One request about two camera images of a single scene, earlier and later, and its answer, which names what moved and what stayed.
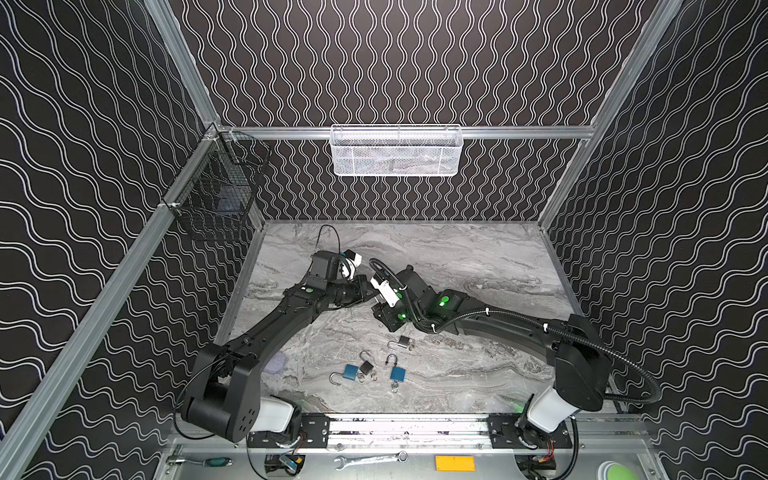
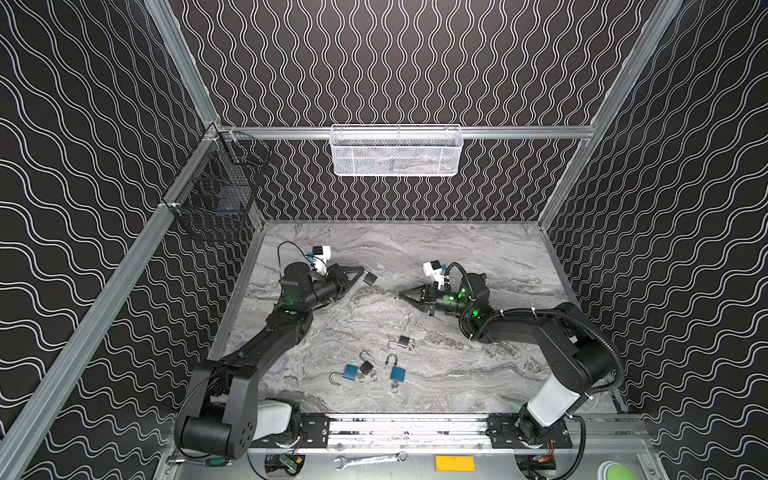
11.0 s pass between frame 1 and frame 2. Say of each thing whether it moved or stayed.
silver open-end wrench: stayed
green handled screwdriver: stayed
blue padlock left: stayed
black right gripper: moved
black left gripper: moved
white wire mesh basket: stayed
